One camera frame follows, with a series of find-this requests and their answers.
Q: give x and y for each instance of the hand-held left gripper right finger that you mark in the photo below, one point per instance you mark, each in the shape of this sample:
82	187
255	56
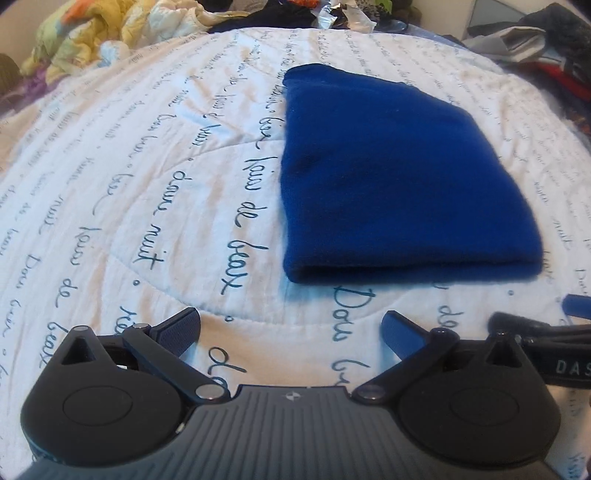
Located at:
401	333

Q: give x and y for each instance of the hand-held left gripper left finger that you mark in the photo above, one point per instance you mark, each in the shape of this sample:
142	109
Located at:
180	330

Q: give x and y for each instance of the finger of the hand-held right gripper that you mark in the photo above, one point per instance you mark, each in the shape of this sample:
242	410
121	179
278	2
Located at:
531	328
578	306

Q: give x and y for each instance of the blue knit sweater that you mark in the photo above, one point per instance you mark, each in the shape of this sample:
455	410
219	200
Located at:
392	184

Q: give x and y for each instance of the grey and red clothes pile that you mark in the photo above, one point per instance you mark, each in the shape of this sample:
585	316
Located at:
563	23

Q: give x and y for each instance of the white script print quilt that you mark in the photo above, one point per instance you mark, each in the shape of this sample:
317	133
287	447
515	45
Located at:
138	161

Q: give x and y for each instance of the red garment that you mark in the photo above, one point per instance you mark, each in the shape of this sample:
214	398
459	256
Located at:
563	76

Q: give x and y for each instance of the white and grey garment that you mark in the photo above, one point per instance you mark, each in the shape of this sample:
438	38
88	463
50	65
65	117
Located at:
517	39

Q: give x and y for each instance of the purple cloth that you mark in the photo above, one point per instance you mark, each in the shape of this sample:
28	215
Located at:
27	87

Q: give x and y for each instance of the grey framed panel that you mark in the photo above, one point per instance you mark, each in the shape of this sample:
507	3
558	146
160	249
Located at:
494	14

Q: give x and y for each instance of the brown ribbed fabric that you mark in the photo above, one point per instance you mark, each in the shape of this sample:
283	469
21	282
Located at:
8	74

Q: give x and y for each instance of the yellow cartoon print comforter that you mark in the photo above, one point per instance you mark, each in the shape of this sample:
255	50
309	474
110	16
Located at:
83	32

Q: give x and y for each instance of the white padded garment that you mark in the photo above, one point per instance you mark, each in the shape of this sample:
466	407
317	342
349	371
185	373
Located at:
212	16

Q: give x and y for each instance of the clear plastic wrapping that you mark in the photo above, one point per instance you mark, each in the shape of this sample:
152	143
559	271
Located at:
341	16

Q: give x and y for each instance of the olive brown bag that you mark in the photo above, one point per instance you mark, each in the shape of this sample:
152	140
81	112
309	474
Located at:
408	9

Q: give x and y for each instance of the dark navy garment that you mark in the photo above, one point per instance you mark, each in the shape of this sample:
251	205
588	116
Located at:
277	16

